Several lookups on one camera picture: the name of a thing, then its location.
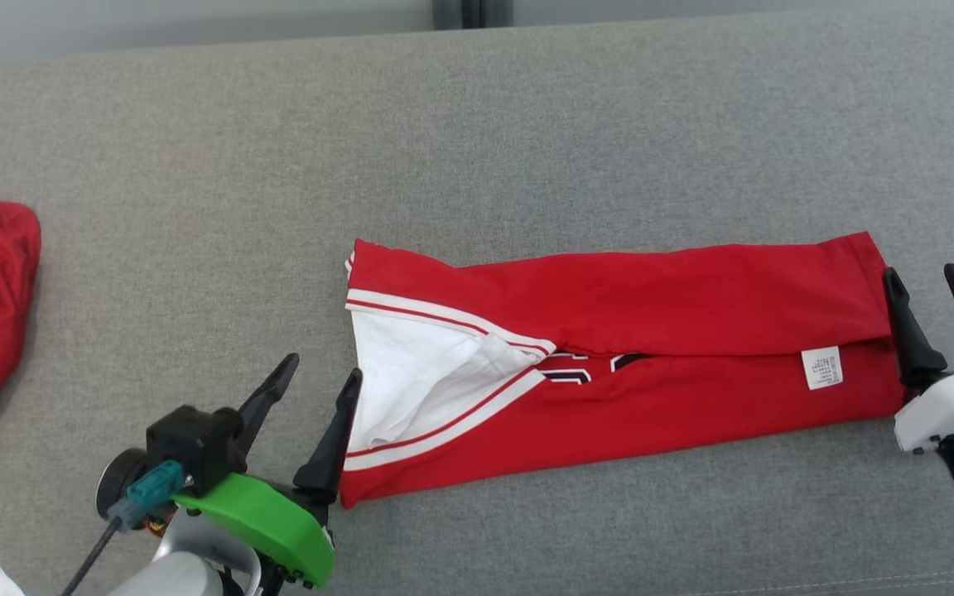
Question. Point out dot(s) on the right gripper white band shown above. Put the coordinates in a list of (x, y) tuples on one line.
[(953, 406)]

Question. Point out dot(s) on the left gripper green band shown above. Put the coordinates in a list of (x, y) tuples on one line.
[(270, 521)]

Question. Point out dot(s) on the red basketball jersey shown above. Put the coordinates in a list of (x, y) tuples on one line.
[(651, 306)]

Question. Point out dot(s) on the grey fabric sofa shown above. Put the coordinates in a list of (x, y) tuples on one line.
[(527, 124)]

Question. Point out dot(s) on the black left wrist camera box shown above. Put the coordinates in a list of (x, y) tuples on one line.
[(195, 439)]

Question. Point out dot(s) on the grey metal post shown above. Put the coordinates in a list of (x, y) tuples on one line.
[(473, 12)]

